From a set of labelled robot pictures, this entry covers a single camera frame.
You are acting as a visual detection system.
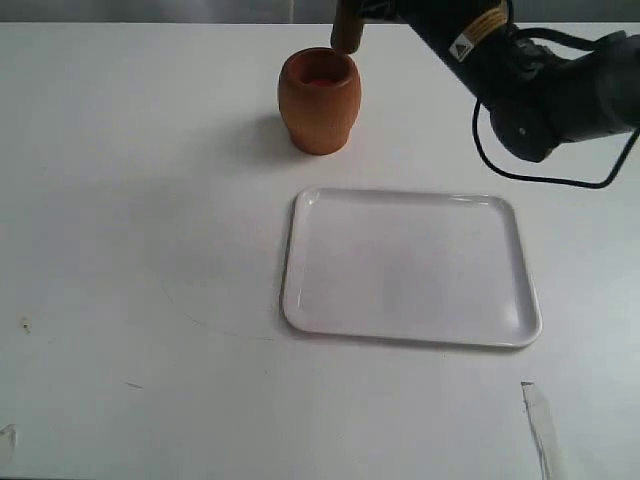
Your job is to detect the clear tape strip right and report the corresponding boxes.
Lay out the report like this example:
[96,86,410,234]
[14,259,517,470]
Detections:
[521,381,557,479]

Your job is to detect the wooden mortar cup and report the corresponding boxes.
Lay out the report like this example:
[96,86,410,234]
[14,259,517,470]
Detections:
[277,47,361,156]

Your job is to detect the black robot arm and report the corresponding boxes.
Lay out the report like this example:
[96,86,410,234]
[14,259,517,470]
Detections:
[331,1,639,163]

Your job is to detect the white rectangular plastic tray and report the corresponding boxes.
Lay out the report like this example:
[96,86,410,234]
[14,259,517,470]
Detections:
[281,187,542,349]

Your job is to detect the dark wooden pestle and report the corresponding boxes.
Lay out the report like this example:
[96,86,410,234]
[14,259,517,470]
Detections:
[330,0,364,55]

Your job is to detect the clear tape piece left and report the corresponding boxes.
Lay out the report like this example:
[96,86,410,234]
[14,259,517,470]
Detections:
[0,424,16,465]

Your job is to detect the dark red rounded object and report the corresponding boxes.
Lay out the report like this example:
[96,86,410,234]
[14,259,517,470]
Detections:
[308,78,335,88]

